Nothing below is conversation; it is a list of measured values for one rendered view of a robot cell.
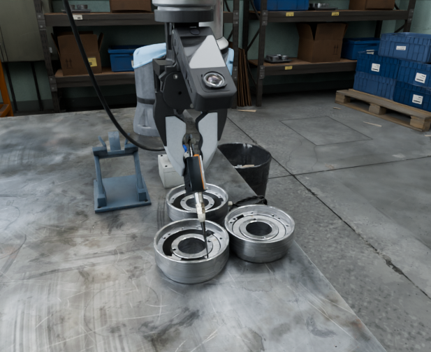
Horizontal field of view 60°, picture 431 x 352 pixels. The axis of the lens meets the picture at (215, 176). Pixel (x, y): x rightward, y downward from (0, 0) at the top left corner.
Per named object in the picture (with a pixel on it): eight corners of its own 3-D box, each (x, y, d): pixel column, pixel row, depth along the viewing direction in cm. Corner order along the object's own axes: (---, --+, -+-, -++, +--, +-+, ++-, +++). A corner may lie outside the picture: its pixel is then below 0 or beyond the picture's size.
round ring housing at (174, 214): (171, 237, 59) (170, 216, 58) (163, 205, 69) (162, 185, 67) (235, 229, 62) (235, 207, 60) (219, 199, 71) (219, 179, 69)
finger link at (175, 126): (177, 163, 57) (179, 103, 53) (185, 179, 52) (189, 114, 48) (156, 163, 56) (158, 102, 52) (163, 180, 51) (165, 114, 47)
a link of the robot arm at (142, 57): (140, 89, 110) (136, 40, 104) (186, 89, 110) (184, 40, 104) (131, 99, 99) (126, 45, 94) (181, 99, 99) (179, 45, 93)
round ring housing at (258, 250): (307, 247, 57) (309, 224, 55) (257, 276, 51) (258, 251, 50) (258, 218, 65) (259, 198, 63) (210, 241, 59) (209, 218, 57)
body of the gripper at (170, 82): (204, 97, 55) (203, 8, 50) (222, 112, 48) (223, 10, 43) (152, 100, 53) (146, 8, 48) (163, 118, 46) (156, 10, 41)
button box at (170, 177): (199, 184, 76) (198, 162, 74) (164, 188, 75) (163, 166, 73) (190, 168, 83) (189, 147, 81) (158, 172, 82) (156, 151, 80)
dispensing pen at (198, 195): (200, 257, 48) (180, 130, 50) (194, 255, 52) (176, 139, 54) (216, 254, 48) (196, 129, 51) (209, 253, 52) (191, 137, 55)
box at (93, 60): (110, 73, 375) (105, 33, 359) (57, 77, 359) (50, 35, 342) (105, 67, 408) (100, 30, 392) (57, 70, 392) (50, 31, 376)
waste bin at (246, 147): (276, 237, 197) (283, 163, 178) (215, 248, 188) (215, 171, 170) (252, 206, 227) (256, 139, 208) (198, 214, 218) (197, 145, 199)
